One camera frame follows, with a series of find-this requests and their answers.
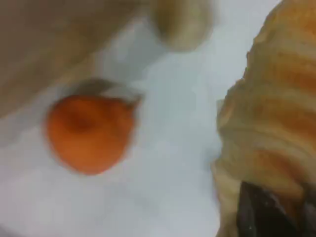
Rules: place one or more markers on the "long striped bread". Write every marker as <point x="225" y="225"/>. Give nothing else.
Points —
<point x="271" y="111"/>

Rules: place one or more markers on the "orange fruit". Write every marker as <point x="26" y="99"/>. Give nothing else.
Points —
<point x="86" y="138"/>

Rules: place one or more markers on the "pale round bun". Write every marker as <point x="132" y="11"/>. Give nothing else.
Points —
<point x="182" y="24"/>

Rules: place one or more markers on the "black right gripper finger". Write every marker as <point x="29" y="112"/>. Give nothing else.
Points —
<point x="311" y="219"/>
<point x="259" y="217"/>

